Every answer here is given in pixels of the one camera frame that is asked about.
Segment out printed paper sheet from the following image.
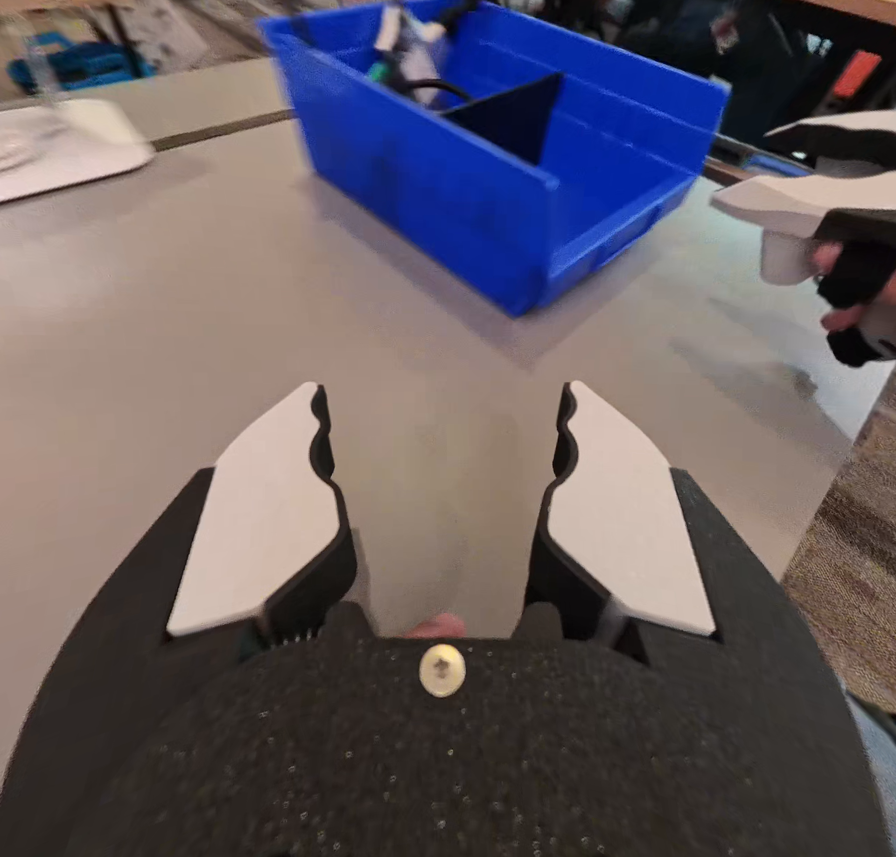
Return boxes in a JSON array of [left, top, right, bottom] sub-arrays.
[[112, 0, 211, 74]]

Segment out blue plastic bin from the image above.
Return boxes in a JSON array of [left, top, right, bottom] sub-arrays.
[[259, 0, 732, 316]]

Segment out silver stand base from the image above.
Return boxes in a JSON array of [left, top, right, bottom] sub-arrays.
[[0, 95, 155, 203]]

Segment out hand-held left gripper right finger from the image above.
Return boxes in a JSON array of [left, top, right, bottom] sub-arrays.
[[525, 382, 718, 648]]

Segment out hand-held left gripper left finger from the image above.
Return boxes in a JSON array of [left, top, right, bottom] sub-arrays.
[[166, 384, 358, 648]]

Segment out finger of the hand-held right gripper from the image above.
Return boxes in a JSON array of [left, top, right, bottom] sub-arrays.
[[712, 172, 896, 239], [763, 109, 896, 172]]

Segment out blue floor crate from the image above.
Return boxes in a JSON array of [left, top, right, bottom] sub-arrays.
[[7, 32, 141, 95]]

